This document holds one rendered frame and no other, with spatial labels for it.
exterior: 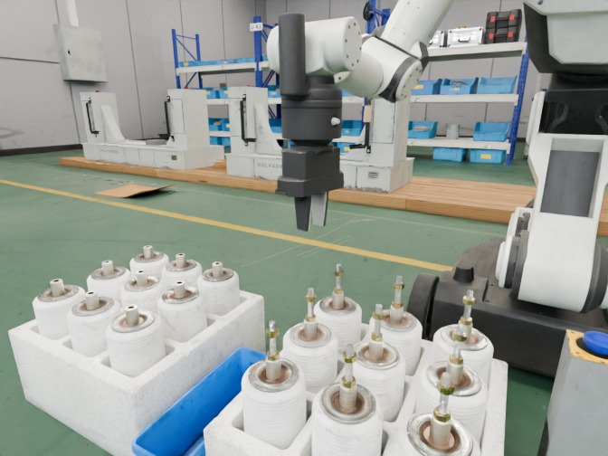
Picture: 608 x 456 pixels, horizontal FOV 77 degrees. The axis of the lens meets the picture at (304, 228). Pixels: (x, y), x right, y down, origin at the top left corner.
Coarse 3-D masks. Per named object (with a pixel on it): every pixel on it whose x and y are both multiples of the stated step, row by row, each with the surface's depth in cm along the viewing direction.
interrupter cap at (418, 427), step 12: (420, 420) 48; (456, 420) 48; (408, 432) 46; (420, 432) 46; (456, 432) 46; (468, 432) 46; (420, 444) 45; (432, 444) 45; (444, 444) 45; (456, 444) 45; (468, 444) 44
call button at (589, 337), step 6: (588, 336) 52; (594, 336) 52; (600, 336) 52; (606, 336) 52; (588, 342) 52; (594, 342) 51; (600, 342) 51; (606, 342) 51; (594, 348) 51; (600, 348) 51; (606, 348) 50; (606, 354) 51
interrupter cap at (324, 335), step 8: (296, 328) 68; (320, 328) 68; (328, 328) 68; (296, 336) 66; (320, 336) 66; (328, 336) 66; (296, 344) 64; (304, 344) 63; (312, 344) 64; (320, 344) 63
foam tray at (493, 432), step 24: (360, 336) 82; (408, 384) 65; (504, 384) 65; (240, 408) 60; (408, 408) 60; (504, 408) 60; (216, 432) 55; (240, 432) 55; (384, 432) 56; (504, 432) 56
